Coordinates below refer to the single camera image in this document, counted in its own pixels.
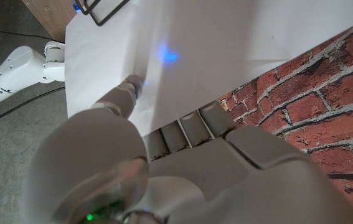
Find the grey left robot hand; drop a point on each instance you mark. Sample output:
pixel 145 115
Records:
pixel 210 180

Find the white paper file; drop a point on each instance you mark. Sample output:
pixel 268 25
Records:
pixel 210 46

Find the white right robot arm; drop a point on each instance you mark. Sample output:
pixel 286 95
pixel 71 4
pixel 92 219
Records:
pixel 14 71

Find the red brick printed backdrop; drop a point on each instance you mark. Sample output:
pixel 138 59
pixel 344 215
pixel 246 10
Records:
pixel 319 109

